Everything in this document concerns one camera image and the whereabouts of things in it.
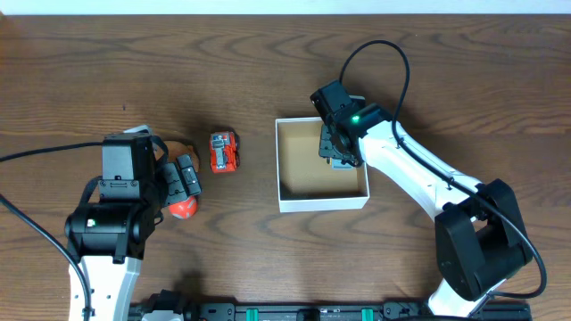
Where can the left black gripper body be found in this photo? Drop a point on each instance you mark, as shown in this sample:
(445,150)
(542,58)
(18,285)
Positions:
(179,179)

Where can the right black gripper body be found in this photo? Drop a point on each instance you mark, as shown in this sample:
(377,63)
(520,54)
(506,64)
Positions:
(333,145)

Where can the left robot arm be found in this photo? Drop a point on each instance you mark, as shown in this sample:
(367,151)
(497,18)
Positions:
(107,239)

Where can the yellow grey toy car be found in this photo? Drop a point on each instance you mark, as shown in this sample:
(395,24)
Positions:
(341,165)

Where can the red toy fire truck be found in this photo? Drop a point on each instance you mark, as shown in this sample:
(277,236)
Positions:
(224,152)

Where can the black mounting rail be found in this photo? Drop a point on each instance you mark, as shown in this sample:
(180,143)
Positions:
(167,305)

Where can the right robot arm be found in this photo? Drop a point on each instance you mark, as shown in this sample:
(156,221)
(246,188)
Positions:
(481,240)

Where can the orange toy ball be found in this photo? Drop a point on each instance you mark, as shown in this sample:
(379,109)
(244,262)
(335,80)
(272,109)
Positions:
(185,209)

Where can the white cardboard box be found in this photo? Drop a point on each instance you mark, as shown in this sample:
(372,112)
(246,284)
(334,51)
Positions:
(308,182)

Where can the brown plush toy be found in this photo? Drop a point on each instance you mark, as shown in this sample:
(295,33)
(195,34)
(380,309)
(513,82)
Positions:
(177,149)

